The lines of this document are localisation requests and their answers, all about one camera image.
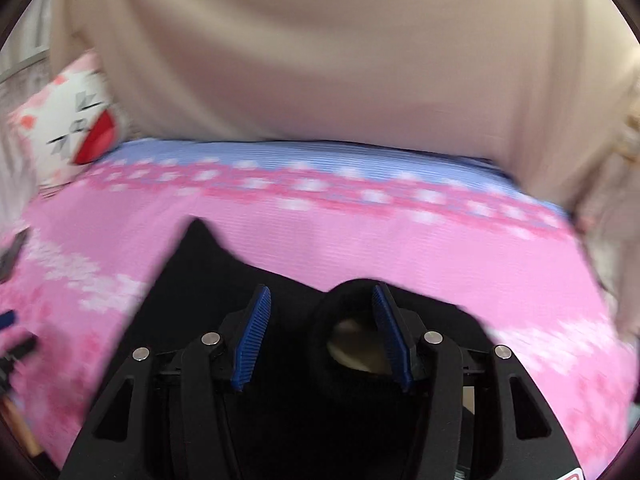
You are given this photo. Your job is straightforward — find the black pants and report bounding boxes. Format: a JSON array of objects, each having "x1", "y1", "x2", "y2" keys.
[{"x1": 91, "y1": 219, "x2": 492, "y2": 479}]

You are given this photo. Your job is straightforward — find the cartoon face pillow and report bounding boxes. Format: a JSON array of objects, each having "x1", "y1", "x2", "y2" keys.
[{"x1": 8, "y1": 50, "x2": 129, "y2": 191}]

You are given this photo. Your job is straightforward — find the phone with picture case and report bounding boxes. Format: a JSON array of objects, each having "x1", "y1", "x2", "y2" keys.
[{"x1": 0, "y1": 228, "x2": 30, "y2": 284}]

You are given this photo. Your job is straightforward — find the floral grey blanket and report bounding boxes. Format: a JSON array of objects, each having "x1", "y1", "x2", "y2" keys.
[{"x1": 569, "y1": 44, "x2": 640, "y2": 346}]

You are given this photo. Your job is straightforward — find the pink rose bed sheet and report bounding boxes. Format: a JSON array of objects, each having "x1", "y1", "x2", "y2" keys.
[{"x1": 1, "y1": 140, "x2": 638, "y2": 479}]

